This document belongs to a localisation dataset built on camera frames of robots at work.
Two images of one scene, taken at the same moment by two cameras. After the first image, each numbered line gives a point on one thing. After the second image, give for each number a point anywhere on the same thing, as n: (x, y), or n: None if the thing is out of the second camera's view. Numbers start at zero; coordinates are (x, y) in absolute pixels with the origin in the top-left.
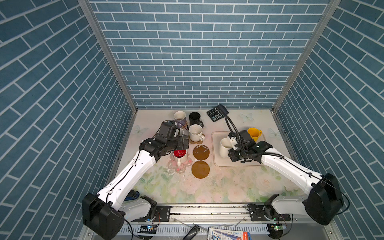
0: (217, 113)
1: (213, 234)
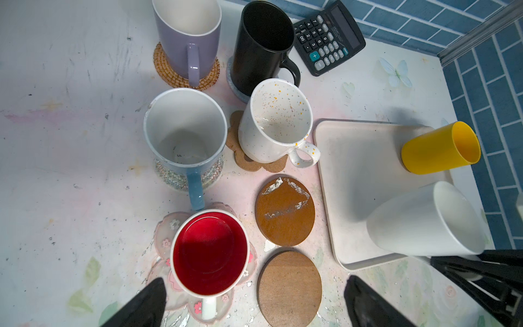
0: (327, 37)
1: None
